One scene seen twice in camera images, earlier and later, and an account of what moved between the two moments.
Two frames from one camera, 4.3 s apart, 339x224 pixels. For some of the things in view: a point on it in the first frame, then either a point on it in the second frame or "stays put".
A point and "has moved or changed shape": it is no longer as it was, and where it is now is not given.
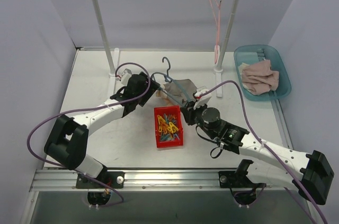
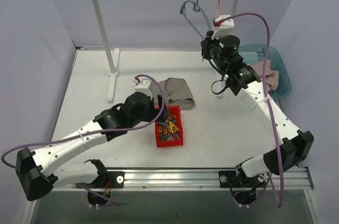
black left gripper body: (150, 89) to (161, 106)
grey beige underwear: (178, 91) has moved or changed shape
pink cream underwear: (258, 78) stays put
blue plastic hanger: (171, 87) to (196, 7)
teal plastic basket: (250, 53) stays put
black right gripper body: (187, 113) to (207, 48)
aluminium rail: (59, 180) stays put
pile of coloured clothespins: (168, 128) stays put
